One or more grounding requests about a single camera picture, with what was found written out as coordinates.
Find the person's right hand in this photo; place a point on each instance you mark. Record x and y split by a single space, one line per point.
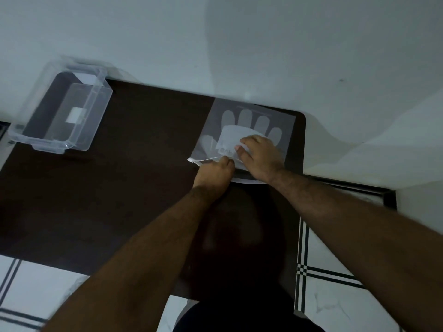
263 160

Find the person's left hand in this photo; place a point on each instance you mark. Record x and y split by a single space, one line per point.
213 176

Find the person's right fingers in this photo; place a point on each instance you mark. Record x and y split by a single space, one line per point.
246 145

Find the person's left fingers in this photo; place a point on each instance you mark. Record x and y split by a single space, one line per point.
224 162

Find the white insert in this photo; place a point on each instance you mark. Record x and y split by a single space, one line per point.
230 138

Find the translucent zip bag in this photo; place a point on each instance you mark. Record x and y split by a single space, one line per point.
214 134

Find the person's left forearm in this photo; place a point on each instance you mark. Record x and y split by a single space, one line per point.
138 269

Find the person's right forearm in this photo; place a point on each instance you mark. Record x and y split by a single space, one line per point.
363 238

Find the person's dark clothing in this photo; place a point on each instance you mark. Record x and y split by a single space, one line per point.
242 318

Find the clear plastic storage box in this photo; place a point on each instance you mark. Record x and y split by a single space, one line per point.
62 110

